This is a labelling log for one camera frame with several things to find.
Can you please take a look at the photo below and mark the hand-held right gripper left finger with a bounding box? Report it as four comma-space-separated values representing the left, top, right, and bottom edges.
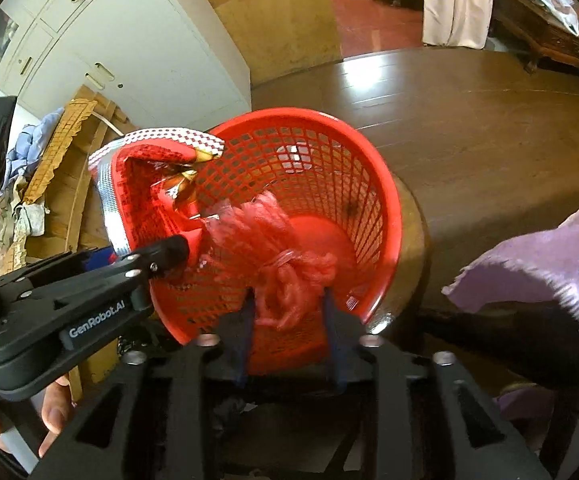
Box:
29, 299, 257, 480

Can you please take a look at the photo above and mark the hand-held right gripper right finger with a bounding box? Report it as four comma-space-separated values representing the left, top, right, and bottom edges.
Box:
323, 295, 553, 480

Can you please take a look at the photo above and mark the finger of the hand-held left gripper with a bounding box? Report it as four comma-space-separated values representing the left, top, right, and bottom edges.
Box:
0, 246, 116, 288
29, 236, 191, 311

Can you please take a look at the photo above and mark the red white snack packet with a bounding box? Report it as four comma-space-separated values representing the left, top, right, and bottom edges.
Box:
88, 127, 225, 259

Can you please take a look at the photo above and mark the red plastic bag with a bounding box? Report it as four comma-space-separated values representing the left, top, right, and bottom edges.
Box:
203, 191, 338, 332

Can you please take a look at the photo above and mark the red plastic mesh basket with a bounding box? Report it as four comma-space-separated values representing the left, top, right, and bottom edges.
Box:
146, 106, 403, 377

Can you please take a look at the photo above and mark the person's left hand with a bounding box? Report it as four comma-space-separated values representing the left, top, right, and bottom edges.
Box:
0, 376, 76, 460

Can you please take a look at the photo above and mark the beige cloth bundle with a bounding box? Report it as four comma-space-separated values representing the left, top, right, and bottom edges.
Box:
0, 175, 46, 267

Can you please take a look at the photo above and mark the woven bamboo mat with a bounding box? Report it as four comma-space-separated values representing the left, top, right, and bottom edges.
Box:
22, 99, 101, 206

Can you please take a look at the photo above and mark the light blue cloth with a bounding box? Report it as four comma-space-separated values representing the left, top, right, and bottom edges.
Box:
5, 106, 65, 183

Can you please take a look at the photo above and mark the purple cloth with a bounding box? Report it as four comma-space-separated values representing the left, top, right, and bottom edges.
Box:
442, 220, 579, 350

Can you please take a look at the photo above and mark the white cabinet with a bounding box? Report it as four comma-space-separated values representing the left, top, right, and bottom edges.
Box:
0, 0, 253, 135

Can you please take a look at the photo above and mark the floral curtain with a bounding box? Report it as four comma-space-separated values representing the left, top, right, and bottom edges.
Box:
422, 0, 499, 50

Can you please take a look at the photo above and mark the wooden side table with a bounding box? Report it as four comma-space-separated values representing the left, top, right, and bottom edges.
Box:
489, 0, 579, 75

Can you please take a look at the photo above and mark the white plastic bag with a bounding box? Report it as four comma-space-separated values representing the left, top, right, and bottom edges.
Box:
519, 0, 579, 37

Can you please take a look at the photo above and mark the wooden strapped crate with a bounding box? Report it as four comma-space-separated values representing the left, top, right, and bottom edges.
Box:
23, 85, 137, 388

